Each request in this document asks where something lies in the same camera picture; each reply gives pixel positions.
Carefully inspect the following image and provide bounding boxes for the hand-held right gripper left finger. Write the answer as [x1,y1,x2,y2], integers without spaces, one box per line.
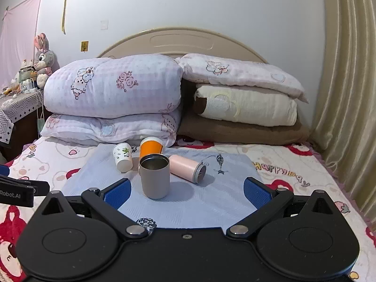
[41,179,150,240]

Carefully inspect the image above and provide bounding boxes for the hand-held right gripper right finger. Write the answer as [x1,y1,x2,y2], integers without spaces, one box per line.
[226,177,337,239]

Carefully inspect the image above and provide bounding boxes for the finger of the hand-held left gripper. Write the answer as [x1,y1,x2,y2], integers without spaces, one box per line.
[0,165,32,186]

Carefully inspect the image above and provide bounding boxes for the white printed paper cup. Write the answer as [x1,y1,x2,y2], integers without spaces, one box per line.
[112,142,133,173]

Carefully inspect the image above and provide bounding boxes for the grey metal cup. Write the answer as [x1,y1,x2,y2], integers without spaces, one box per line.
[139,153,171,201]

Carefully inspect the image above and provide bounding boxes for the orange cup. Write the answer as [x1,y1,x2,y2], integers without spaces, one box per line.
[139,137,164,161]

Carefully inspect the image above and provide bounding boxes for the pink cup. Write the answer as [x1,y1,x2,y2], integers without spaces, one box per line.
[168,154,207,184]

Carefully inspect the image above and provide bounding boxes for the wooden nightstand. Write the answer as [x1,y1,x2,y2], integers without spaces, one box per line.
[0,106,44,162]

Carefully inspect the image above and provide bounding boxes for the brown blanket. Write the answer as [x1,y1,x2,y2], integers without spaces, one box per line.
[178,79,310,146]

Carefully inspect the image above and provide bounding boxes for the light blue printed cloth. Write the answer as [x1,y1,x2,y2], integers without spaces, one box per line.
[60,143,266,230]

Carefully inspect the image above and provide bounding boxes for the bedside table with cloth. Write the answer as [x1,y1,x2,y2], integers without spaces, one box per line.
[0,90,44,144]

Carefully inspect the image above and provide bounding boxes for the cream pillow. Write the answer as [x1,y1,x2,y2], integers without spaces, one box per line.
[193,84,298,127]

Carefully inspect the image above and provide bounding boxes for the folded pink printed quilt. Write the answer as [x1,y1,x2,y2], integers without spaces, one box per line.
[40,54,184,147]

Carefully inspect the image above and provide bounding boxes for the pink printed pillow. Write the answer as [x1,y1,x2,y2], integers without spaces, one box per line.
[175,53,309,103]

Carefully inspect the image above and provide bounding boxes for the grey plush rabbit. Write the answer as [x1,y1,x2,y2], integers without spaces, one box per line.
[32,33,56,88]

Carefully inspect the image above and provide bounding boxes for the beige curtain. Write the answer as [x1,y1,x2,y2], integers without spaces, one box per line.
[311,0,376,218]

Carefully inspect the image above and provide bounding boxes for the pink hanging cloth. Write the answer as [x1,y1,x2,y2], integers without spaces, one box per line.
[0,0,44,86]

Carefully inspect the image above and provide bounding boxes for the beige headboard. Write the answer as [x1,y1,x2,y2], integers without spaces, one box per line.
[96,28,269,63]

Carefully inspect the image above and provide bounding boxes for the yellow tape strip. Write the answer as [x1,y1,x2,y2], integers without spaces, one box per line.
[60,0,72,35]

